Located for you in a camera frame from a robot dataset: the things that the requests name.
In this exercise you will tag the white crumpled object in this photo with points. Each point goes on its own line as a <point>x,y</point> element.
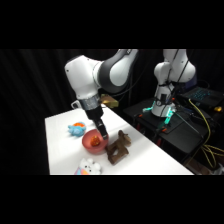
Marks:
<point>219,170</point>

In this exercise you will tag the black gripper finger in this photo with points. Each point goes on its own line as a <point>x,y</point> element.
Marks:
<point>105,136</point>
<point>100,128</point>

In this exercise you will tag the black robot stand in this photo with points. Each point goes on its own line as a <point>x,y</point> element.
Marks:
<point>181,133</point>

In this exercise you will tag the small yellow object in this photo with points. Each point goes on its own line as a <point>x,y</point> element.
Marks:
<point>217,108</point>

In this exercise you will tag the black curtain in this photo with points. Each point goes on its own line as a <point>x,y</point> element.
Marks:
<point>33,86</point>

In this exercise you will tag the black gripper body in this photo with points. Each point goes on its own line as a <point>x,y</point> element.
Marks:
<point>94,115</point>

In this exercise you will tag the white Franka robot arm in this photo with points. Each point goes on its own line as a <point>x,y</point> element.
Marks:
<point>83,76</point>

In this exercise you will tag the white plush unicorn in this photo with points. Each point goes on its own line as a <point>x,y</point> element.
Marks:
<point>89,166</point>

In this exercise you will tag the black laptop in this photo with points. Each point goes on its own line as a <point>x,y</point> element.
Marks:
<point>202,95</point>

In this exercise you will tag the pink bowl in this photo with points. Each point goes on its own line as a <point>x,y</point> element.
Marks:
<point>89,146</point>

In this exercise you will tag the blue plush with orange patch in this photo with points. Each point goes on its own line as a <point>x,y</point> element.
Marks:
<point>77,128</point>

